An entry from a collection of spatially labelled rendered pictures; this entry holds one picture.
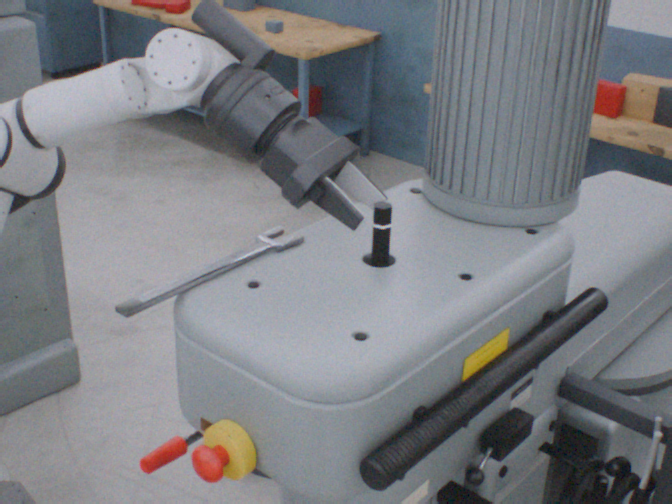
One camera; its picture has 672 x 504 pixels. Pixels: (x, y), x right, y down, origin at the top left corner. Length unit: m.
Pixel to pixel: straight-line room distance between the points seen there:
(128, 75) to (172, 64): 0.09
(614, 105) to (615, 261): 3.54
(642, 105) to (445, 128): 3.87
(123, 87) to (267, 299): 0.30
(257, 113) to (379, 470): 0.39
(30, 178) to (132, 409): 2.88
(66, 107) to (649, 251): 0.88
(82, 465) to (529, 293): 2.84
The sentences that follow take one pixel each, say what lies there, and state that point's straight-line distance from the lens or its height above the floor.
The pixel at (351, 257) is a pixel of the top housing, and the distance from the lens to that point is 1.01.
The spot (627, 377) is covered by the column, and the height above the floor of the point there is 1.56.
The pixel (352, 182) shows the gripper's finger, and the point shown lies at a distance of 1.02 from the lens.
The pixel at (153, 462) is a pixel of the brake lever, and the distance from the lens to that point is 1.01.
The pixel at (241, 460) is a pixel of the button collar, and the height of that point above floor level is 1.77.
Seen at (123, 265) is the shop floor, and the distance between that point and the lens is 5.07.
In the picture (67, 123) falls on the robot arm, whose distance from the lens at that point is 1.09.
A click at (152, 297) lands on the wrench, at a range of 0.92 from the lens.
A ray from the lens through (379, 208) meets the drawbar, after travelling 0.97.
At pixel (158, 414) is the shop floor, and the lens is 3.91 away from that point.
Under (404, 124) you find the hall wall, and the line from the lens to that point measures 6.40.
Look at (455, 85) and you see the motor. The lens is 1.08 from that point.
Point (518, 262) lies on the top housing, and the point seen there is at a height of 1.89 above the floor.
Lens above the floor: 2.36
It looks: 28 degrees down
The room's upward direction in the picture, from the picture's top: 2 degrees clockwise
